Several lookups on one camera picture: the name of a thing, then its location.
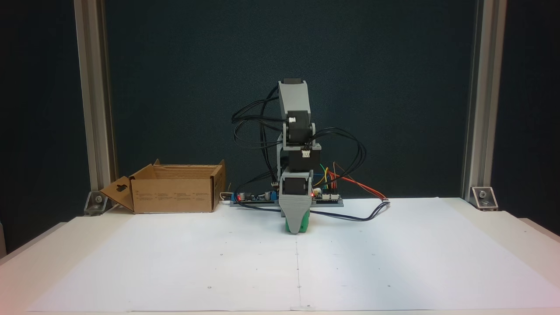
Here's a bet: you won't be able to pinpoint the black servo cable loop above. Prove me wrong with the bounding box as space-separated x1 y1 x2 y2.
231 85 286 186
313 127 366 186

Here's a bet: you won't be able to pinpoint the aluminium frame post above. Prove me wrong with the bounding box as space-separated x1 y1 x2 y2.
73 0 118 193
462 0 508 201

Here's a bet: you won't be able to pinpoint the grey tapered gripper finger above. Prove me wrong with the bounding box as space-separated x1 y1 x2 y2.
280 204 312 235

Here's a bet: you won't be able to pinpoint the blue circuit board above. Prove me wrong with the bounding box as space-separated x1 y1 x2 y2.
236 189 279 204

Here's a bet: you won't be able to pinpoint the green dice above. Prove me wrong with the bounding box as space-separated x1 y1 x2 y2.
285 210 311 235

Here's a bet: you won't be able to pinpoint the circuit board with jumper wires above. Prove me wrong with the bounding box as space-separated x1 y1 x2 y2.
311 186 343 202

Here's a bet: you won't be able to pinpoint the brown cardboard box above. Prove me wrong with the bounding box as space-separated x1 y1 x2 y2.
100 159 227 215

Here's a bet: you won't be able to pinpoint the orange red wire pair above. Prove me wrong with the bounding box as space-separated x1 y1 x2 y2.
327 170 389 202

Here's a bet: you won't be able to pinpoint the metal corner bracket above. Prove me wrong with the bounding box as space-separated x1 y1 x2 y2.
83 190 109 216
470 187 499 212

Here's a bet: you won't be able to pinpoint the grey base plate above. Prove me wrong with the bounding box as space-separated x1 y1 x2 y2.
230 199 345 207

